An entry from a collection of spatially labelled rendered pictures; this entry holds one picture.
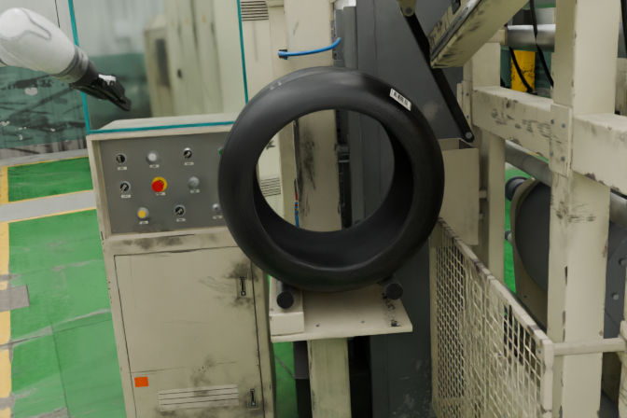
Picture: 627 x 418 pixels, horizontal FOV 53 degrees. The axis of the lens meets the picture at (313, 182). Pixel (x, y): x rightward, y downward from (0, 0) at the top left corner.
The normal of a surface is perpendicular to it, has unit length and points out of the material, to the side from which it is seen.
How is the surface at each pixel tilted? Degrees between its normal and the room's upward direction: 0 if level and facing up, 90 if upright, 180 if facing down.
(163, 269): 90
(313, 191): 90
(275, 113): 81
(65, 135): 90
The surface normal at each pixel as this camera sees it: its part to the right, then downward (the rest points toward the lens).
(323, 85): -0.04, -0.56
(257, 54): 0.43, 0.18
